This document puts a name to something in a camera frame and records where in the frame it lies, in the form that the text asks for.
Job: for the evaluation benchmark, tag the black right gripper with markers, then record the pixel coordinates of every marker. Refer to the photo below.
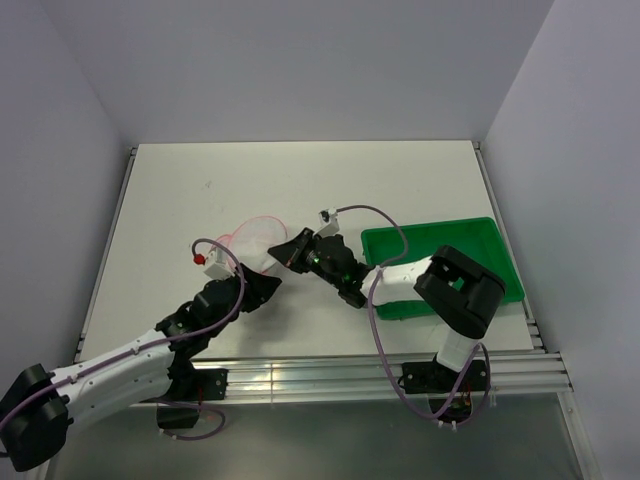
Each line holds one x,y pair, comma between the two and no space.
292,252

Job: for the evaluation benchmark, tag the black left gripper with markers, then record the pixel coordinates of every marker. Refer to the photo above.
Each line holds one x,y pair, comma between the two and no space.
258,288

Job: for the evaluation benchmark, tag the white cloth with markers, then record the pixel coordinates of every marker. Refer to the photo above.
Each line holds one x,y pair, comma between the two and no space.
255,256

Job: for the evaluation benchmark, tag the mesh laundry bag pink trim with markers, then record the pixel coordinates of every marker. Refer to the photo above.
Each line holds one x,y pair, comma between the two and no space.
251,241

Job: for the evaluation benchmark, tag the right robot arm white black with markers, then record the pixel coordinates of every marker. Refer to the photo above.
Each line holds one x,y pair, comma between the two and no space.
463,293

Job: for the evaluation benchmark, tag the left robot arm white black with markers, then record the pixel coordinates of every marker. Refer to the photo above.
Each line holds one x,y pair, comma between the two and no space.
41,408

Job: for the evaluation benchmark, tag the green plastic tray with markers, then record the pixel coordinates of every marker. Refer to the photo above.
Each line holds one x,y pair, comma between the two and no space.
478,238

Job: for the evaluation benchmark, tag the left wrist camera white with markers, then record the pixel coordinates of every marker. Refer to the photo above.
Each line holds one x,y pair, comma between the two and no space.
214,263

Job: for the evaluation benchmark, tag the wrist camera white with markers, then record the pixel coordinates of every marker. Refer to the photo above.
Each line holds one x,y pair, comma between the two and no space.
214,263
329,224

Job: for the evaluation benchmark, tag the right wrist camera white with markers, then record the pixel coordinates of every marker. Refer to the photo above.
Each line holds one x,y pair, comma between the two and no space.
329,224

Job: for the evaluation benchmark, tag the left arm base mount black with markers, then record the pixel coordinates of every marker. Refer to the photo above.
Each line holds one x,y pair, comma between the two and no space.
184,404

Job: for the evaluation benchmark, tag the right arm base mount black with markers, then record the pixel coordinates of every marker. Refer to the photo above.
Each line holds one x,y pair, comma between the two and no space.
428,377

